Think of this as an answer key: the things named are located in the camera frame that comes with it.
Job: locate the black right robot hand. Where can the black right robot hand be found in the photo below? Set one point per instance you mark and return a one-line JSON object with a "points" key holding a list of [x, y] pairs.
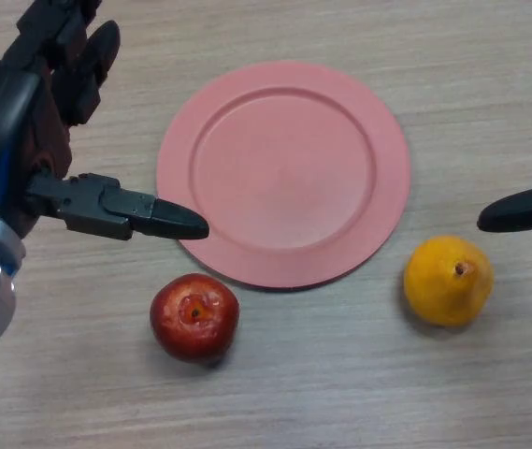
{"points": [[522, 212]]}

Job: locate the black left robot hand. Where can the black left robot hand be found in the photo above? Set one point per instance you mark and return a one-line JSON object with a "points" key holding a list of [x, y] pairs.
{"points": [[4, 121]]}

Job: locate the red apple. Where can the red apple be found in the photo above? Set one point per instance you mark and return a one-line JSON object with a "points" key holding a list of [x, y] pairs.
{"points": [[195, 322]]}

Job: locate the pink round plate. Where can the pink round plate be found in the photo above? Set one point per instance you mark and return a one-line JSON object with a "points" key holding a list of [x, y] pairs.
{"points": [[284, 178]]}

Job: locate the yellow pear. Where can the yellow pear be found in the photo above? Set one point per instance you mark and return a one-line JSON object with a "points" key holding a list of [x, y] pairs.
{"points": [[443, 290]]}

